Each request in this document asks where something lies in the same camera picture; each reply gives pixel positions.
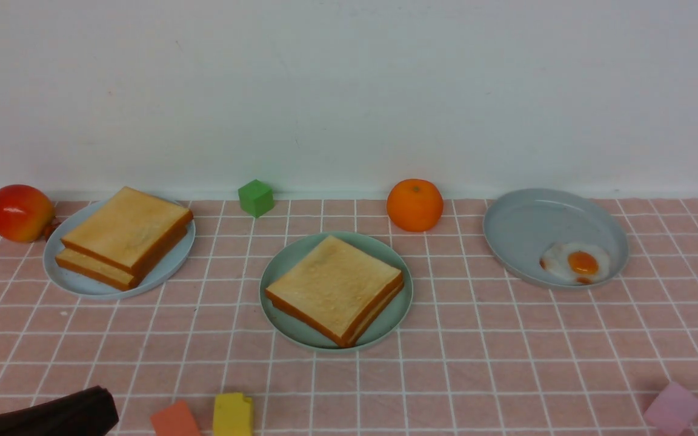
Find toast slice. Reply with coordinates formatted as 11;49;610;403
264;280;413;351
61;186;193;274
55;249;165;291
265;235;405;341

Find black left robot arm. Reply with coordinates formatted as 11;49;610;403
0;386;119;435

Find orange mandarin fruit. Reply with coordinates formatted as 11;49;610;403
386;179;444;233

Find green foam cube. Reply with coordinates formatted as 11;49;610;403
238;179;275;219

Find green round plate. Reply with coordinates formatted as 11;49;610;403
259;231;414;354

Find grey-blue egg plate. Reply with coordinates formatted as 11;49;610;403
483;188;630;291

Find pink checkered tablecloth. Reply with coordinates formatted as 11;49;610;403
0;199;698;435

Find yellow foam block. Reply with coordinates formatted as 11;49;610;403
213;392;254;436

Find lower fried egg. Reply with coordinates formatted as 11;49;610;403
539;241;611;285

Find orange foam block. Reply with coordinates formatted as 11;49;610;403
150;400;201;436

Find light blue bread plate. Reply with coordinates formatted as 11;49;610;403
42;199;196;300

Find red yellow apple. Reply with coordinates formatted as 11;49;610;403
0;184;60;243

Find pink foam cube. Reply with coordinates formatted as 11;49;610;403
643;381;698;435

